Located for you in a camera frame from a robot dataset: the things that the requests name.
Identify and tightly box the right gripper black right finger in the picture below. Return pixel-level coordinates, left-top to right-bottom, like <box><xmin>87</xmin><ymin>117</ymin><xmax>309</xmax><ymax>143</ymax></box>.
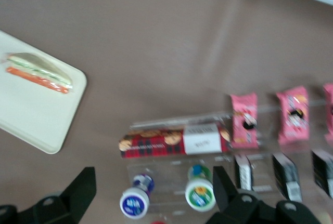
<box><xmin>204</xmin><ymin>166</ymin><xmax>277</xmax><ymax>224</ymax></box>

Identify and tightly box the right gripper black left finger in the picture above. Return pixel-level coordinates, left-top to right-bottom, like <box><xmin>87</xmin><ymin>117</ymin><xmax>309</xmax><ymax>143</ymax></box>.
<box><xmin>22</xmin><ymin>166</ymin><xmax>97</xmax><ymax>224</ymax></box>

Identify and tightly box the triangle sandwich thick orange layer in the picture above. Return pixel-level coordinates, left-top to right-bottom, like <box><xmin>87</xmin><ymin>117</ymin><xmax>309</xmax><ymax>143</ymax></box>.
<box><xmin>4</xmin><ymin>51</ymin><xmax>74</xmax><ymax>95</ymax></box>

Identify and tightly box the beige rectangular tray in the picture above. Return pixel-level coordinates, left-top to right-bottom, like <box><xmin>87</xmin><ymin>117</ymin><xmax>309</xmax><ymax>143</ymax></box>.
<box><xmin>0</xmin><ymin>30</ymin><xmax>88</xmax><ymax>155</ymax></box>

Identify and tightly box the green lid yogurt cup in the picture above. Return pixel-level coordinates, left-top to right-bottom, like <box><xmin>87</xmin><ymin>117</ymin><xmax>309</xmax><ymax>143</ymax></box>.
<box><xmin>184</xmin><ymin>165</ymin><xmax>217</xmax><ymax>213</ymax></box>

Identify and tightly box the small black drink carton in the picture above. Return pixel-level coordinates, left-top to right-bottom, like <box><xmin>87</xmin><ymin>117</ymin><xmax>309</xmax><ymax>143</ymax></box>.
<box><xmin>310</xmin><ymin>149</ymin><xmax>333</xmax><ymax>199</ymax></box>
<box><xmin>233</xmin><ymin>153</ymin><xmax>253</xmax><ymax>191</ymax></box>
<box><xmin>271</xmin><ymin>153</ymin><xmax>303</xmax><ymax>202</ymax></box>

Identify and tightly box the blue lid yogurt cup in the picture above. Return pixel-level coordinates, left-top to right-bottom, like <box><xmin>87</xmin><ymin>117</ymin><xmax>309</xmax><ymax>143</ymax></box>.
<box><xmin>119</xmin><ymin>173</ymin><xmax>156</xmax><ymax>220</ymax></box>

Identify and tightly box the clear acrylic stepped display stand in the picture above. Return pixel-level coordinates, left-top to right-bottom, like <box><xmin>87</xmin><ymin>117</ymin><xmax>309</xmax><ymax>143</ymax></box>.
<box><xmin>125</xmin><ymin>99</ymin><xmax>333</xmax><ymax>224</ymax></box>

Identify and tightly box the pink snack packet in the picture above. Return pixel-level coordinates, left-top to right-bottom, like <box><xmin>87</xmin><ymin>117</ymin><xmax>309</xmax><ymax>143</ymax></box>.
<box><xmin>322</xmin><ymin>83</ymin><xmax>333</xmax><ymax>142</ymax></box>
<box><xmin>275</xmin><ymin>85</ymin><xmax>311</xmax><ymax>146</ymax></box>
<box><xmin>229</xmin><ymin>92</ymin><xmax>260</xmax><ymax>150</ymax></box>

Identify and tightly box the red tartan cookie box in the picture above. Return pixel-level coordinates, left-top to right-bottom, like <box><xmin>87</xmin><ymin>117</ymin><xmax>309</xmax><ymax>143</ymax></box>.
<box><xmin>118</xmin><ymin>123</ymin><xmax>233</xmax><ymax>159</ymax></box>

